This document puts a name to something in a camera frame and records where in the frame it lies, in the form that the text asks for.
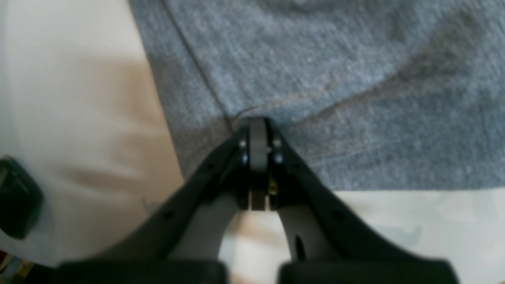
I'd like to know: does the black mug with yellow dots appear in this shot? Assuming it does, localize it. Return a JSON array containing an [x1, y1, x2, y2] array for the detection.
[[0, 156, 43, 240]]

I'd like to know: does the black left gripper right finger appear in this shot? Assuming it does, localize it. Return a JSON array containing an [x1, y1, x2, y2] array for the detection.
[[268, 120, 459, 284]]

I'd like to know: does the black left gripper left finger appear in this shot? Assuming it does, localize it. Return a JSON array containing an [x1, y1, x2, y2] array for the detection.
[[49, 120, 251, 284]]

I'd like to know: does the grey t-shirt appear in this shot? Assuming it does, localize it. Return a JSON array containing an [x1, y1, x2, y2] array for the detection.
[[129, 0, 505, 190]]

